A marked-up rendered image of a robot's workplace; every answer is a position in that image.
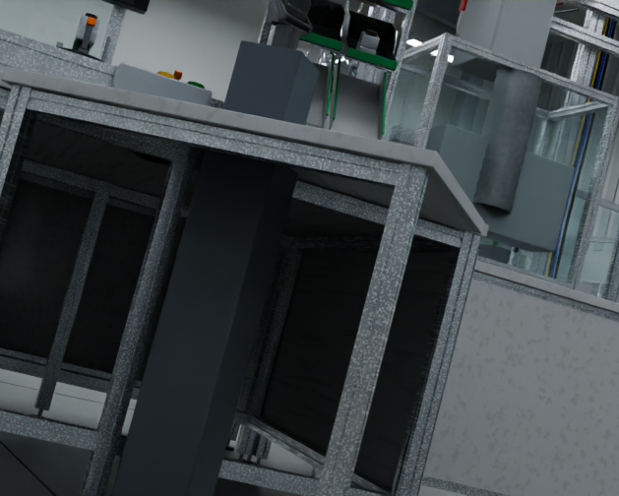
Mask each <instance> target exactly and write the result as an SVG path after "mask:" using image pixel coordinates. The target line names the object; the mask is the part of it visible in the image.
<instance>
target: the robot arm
mask: <svg viewBox="0 0 619 496"><path fill-rule="evenodd" d="M310 7H311V0H270V2H269V5H268V23H270V24H272V25H274V26H276V27H275V31H274V35H273V38H272V42H271V45H272V46H278V47H284V48H289V49H295V50H296V49H297V45H298V41H299V38H300V37H301V36H309V34H310V32H311V30H312V29H313V27H312V25H311V23H310V21H309V19H308V17H307V14H308V12H309V9H310Z"/></svg>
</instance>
